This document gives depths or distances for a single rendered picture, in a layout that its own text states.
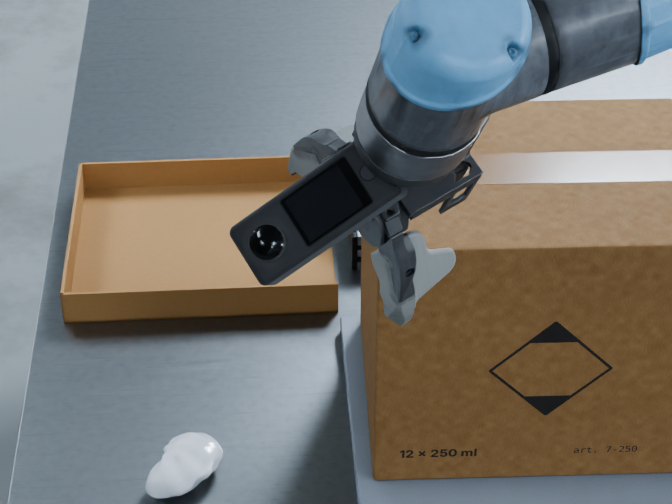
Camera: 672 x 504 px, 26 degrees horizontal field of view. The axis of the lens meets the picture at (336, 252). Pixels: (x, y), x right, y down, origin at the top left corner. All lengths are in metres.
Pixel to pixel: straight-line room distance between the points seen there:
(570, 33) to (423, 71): 0.09
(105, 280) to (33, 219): 1.59
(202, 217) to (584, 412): 0.60
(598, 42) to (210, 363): 0.80
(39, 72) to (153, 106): 1.83
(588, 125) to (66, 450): 0.60
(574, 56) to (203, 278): 0.88
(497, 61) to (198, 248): 0.96
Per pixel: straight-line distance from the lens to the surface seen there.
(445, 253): 1.05
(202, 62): 2.08
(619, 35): 0.85
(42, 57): 3.87
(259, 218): 0.96
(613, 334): 1.30
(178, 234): 1.72
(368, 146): 0.90
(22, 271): 3.10
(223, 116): 1.95
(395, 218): 0.97
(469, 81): 0.78
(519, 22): 0.80
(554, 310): 1.27
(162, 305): 1.59
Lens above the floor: 1.84
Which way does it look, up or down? 37 degrees down
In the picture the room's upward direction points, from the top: straight up
